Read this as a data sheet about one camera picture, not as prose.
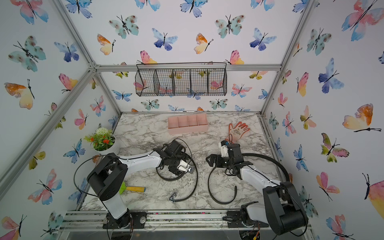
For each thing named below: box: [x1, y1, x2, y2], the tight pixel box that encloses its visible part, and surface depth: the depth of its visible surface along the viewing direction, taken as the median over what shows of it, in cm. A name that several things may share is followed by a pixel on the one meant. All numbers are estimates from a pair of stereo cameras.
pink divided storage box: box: [168, 113, 209, 135], surface depth 116 cm
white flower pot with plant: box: [84, 127, 120, 156], surface depth 90 cm
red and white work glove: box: [225, 121, 251, 144], surface depth 110 cm
